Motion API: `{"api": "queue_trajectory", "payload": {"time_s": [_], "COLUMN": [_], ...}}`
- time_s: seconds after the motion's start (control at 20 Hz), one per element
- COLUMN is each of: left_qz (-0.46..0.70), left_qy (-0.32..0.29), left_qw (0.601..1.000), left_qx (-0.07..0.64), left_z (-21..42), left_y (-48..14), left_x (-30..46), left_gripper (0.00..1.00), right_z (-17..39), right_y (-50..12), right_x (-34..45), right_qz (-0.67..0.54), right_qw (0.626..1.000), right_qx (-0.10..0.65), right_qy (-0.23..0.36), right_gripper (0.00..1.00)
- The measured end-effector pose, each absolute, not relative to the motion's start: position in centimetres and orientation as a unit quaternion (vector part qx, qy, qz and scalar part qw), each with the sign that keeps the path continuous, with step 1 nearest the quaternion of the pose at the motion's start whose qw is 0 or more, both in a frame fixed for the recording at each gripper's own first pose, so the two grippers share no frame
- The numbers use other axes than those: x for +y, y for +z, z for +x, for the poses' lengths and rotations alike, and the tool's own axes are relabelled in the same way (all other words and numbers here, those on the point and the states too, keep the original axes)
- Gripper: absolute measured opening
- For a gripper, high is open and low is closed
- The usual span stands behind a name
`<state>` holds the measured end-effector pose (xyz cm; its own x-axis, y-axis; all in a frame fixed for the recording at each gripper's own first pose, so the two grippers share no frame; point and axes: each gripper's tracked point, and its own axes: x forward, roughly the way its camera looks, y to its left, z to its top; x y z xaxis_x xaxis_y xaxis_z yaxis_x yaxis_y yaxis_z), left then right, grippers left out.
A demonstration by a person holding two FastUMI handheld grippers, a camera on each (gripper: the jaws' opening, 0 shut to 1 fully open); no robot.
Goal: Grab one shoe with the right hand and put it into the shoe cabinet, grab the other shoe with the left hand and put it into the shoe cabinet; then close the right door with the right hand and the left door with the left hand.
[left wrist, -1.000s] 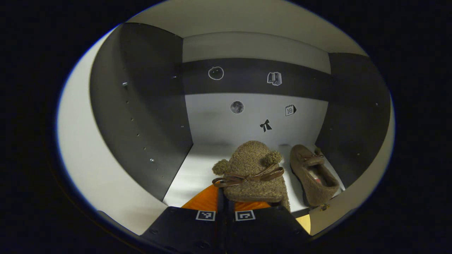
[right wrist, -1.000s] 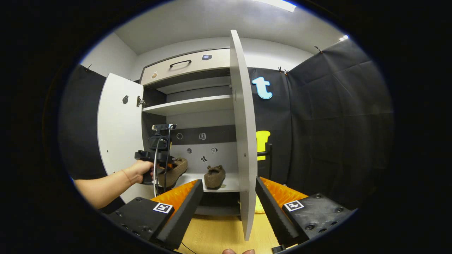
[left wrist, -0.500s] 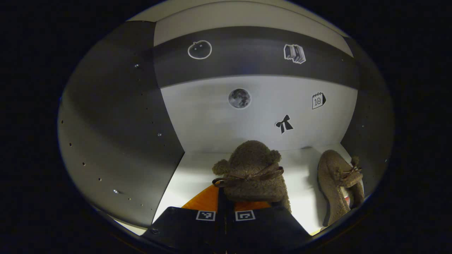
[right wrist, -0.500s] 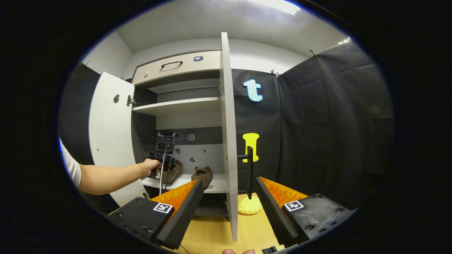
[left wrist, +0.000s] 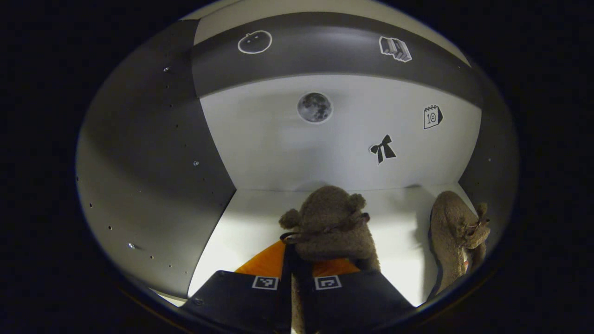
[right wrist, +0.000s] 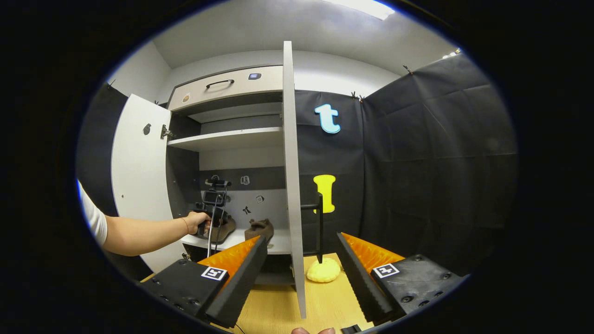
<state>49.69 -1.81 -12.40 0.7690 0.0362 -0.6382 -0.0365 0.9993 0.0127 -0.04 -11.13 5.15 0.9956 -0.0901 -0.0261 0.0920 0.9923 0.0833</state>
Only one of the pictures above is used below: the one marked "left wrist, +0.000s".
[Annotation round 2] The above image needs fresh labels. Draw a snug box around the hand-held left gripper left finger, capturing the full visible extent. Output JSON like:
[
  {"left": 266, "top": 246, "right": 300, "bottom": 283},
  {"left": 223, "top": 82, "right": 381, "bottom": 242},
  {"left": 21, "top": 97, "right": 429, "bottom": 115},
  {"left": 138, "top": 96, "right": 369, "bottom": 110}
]
[{"left": 179, "top": 239, "right": 297, "bottom": 334}]

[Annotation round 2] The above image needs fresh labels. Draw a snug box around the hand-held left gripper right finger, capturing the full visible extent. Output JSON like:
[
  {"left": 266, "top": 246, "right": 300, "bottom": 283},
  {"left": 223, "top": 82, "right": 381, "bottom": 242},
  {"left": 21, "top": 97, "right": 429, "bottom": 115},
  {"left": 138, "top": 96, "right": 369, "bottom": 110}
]
[{"left": 301, "top": 258, "right": 417, "bottom": 334}]

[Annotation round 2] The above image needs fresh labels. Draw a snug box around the brown fuzzy shoe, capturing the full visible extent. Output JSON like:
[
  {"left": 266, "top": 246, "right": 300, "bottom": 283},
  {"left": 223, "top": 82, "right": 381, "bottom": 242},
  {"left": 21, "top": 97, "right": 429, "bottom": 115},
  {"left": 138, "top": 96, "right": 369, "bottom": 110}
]
[
  {"left": 278, "top": 186, "right": 382, "bottom": 334},
  {"left": 427, "top": 190, "right": 491, "bottom": 300}
]

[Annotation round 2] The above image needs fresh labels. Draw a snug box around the white shoe cabinet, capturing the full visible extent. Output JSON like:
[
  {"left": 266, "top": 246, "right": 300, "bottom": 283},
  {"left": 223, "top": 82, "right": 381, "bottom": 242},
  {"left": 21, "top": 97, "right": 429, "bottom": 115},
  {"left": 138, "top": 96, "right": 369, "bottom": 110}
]
[{"left": 77, "top": 0, "right": 518, "bottom": 321}]

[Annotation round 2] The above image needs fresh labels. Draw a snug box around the white cabinet shelf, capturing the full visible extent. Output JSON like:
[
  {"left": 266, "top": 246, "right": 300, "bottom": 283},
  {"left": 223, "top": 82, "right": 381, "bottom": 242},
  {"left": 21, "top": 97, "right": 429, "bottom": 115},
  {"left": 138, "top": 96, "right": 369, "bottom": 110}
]
[{"left": 188, "top": 183, "right": 478, "bottom": 308}]

